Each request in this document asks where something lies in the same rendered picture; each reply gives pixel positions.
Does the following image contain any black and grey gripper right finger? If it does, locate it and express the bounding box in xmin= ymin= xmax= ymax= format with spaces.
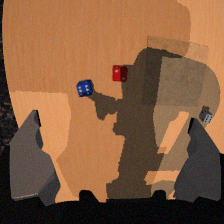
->
xmin=173 ymin=118 xmax=224 ymax=224

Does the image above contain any grey die with black pips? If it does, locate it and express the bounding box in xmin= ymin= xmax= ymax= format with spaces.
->
xmin=199 ymin=110 xmax=213 ymax=124

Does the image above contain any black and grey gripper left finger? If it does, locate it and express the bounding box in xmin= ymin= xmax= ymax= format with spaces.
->
xmin=0 ymin=110 xmax=61 ymax=224

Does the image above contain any dark blue die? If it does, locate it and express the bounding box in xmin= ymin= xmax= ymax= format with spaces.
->
xmin=76 ymin=79 xmax=93 ymax=97

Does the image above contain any red die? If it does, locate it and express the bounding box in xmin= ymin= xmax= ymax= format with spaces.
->
xmin=112 ymin=65 xmax=128 ymax=82

